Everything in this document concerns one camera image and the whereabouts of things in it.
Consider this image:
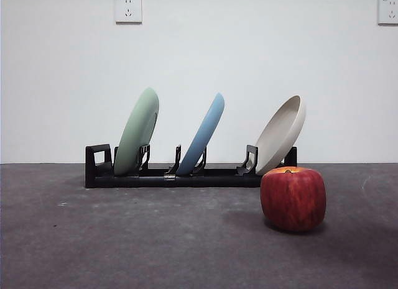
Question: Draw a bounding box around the blue plate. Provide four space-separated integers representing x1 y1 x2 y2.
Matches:
176 92 226 177

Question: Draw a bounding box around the beige plate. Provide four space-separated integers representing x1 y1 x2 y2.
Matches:
255 95 307 177

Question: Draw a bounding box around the black plate rack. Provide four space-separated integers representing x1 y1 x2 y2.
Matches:
85 143 298 189

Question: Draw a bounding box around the green plate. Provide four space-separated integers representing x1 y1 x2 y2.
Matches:
113 86 160 176

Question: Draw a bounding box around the red apple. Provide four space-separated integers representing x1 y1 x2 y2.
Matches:
260 166 327 233

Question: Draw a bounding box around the white wall socket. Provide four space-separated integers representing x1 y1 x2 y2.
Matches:
115 0 143 24
377 0 398 26

